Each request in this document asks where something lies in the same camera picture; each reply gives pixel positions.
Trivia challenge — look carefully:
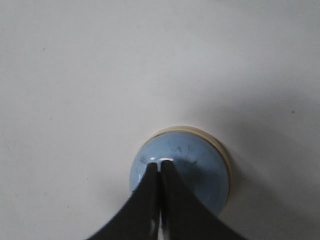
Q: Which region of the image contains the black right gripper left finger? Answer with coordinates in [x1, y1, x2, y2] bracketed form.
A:
[90, 163, 160, 240]

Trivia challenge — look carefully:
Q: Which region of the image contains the blue call bell cream base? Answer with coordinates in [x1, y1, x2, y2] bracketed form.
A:
[129, 126, 232, 216]

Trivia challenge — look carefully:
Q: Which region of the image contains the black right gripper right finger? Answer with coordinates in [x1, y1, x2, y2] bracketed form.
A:
[159, 161, 245, 240]

